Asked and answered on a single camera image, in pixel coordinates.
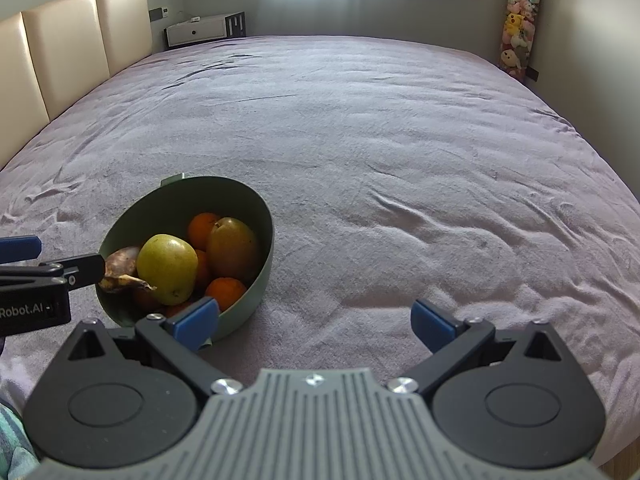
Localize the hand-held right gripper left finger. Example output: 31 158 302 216
65 296 246 396

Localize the cream padded headboard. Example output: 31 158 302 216
0 0 153 171

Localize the white nightstand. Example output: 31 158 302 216
165 11 247 50

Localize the orange tangerine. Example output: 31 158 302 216
205 277 248 312
187 212 222 251
194 249 211 288

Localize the teal striped cloth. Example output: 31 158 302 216
0 400 38 480

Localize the overripe spotted banana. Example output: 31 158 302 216
98 246 157 295

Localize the green apple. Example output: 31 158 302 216
137 233 199 307

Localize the green plastic colander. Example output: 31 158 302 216
96 173 276 348

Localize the hanging plush toy organizer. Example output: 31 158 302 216
500 0 543 83

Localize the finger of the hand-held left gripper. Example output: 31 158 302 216
0 236 42 263
39 254 107 288

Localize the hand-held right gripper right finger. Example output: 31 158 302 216
389 298 581 395

